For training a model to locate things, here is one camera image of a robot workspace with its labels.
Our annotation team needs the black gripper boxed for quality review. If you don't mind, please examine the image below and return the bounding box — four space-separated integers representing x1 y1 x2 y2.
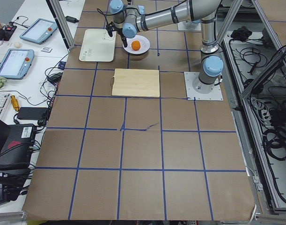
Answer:
121 34 128 47

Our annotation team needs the orange fruit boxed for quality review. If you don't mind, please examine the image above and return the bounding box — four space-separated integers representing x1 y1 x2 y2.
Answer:
131 40 141 51

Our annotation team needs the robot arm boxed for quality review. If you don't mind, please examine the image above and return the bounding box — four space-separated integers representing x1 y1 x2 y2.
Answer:
106 0 220 54

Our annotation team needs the cream bear tray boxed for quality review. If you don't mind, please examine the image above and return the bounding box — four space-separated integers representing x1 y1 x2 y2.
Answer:
79 29 116 62

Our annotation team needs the white round plate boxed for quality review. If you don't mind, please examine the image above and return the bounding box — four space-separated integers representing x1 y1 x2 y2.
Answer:
123 35 150 54

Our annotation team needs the wooden cutting board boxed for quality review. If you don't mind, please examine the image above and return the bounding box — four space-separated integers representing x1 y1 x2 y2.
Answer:
112 68 160 98

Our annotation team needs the upper blue teach pendant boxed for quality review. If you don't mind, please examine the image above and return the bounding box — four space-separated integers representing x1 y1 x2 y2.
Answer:
19 18 58 44

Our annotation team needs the blue teach pendant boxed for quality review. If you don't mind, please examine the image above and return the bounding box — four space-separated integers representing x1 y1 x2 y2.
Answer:
19 18 58 44
0 49 35 80

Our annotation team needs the lower blue teach pendant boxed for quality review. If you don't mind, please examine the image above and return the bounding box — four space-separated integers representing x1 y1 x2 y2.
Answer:
0 49 35 80

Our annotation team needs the black power brick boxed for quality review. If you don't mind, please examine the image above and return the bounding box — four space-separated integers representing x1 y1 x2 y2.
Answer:
17 107 47 120

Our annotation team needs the gold metal cylinder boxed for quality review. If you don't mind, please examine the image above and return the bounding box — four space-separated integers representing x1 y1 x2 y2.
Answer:
10 95 20 112

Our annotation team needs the black computer box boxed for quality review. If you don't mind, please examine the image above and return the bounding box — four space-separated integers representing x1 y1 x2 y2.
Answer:
0 122 36 171

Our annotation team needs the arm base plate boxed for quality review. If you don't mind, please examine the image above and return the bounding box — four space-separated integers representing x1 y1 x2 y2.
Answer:
184 72 223 101
177 20 201 32

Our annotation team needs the aluminium frame post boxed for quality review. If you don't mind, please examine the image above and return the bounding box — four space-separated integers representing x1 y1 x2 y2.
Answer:
46 0 75 50

